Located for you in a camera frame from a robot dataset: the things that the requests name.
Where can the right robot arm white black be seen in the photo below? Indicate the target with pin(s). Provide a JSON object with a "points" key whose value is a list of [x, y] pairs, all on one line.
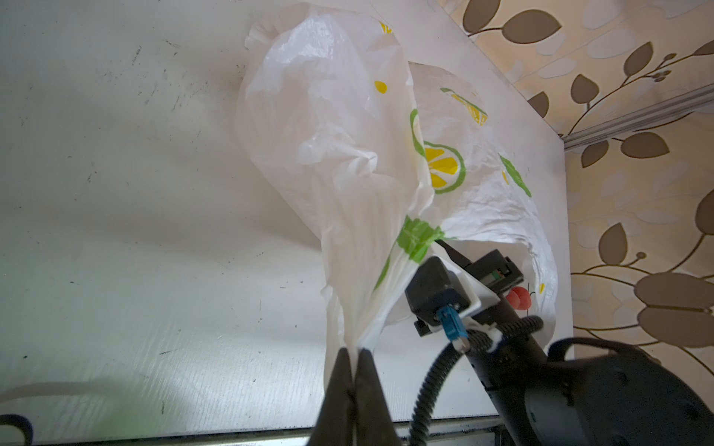
{"points": [[579, 391]]}

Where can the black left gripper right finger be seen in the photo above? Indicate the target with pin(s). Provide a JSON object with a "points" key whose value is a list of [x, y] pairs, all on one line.
{"points": [[373, 423]]}

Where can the small red fake fruit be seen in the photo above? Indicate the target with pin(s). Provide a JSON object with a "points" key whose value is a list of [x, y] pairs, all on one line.
{"points": [[519, 298]]}

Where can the aluminium corner post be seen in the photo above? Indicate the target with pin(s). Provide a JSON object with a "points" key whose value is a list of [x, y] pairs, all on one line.
{"points": [[643, 119]]}

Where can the white plastic bag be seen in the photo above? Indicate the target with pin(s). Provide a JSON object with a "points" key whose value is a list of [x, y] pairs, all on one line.
{"points": [[380, 157]]}

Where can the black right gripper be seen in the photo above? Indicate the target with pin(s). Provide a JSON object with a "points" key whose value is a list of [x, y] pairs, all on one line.
{"points": [[466, 301]]}

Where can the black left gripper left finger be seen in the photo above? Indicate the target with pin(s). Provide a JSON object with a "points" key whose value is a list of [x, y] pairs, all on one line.
{"points": [[336, 421]]}

